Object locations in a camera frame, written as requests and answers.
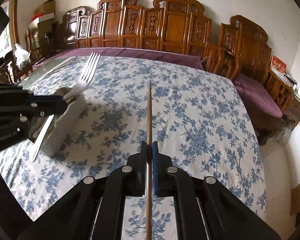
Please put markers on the wooden bench armrest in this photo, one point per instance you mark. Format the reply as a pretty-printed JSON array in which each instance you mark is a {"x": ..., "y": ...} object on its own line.
[{"x": 281, "y": 90}]

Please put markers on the grey glass side table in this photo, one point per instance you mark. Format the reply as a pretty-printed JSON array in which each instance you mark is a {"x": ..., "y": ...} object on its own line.
[{"x": 47, "y": 70}]

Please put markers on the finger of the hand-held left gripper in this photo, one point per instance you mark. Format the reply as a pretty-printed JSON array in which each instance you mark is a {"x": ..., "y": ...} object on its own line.
[
  {"x": 47, "y": 99},
  {"x": 50, "y": 110}
]

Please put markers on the white flat box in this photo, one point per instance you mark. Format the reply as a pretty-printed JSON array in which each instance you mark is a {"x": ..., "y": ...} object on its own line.
[{"x": 41, "y": 18}]

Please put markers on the light wooden chopstick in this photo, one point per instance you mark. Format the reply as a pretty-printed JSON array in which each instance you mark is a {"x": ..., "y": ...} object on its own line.
[{"x": 149, "y": 120}]

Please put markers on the wooden shelf cabinet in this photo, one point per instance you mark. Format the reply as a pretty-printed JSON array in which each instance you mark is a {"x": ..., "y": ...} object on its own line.
[{"x": 42, "y": 37}]

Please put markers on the purple bench cushion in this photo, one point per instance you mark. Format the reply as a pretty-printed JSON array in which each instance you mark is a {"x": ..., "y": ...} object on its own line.
[{"x": 257, "y": 97}]

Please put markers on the clear plastic bag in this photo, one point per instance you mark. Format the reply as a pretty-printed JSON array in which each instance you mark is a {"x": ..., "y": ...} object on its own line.
[{"x": 284, "y": 133}]

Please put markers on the wooden window frame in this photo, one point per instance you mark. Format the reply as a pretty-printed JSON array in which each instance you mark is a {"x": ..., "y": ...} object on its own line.
[{"x": 15, "y": 20}]

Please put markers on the white plastic bag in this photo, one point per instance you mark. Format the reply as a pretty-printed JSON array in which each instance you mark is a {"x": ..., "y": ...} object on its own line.
[{"x": 22, "y": 56}]

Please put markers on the carved wooden bench back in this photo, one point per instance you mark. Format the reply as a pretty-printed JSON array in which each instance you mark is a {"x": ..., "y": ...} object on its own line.
[{"x": 247, "y": 47}]

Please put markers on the dark wooden chair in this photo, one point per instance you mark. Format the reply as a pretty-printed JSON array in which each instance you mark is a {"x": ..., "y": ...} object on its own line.
[{"x": 2, "y": 67}]

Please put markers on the dark carved wooden panel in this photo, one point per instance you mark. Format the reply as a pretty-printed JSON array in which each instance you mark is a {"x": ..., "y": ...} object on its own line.
[{"x": 76, "y": 27}]

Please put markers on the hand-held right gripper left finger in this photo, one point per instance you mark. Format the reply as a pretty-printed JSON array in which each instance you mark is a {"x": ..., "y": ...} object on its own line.
[{"x": 143, "y": 160}]

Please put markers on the red desk calendar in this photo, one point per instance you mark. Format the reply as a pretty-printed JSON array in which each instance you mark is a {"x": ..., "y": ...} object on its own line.
[{"x": 278, "y": 66}]

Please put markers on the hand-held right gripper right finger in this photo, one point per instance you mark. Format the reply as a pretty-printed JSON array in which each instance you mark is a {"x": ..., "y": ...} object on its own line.
[{"x": 155, "y": 160}]

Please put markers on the blue floral bedspread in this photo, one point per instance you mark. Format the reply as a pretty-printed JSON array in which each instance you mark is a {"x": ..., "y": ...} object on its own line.
[{"x": 195, "y": 120}]

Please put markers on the white rectangular utensil holder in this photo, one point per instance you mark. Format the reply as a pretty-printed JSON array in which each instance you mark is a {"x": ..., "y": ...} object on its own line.
[{"x": 65, "y": 127}]

